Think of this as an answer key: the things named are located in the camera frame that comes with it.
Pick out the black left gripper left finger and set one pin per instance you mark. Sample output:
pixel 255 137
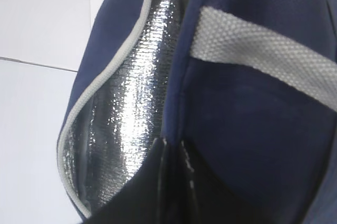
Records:
pixel 141 199

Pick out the navy insulated lunch bag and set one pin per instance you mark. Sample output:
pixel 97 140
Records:
pixel 250 83

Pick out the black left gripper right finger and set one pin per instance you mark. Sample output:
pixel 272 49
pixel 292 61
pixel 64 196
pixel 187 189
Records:
pixel 182 200

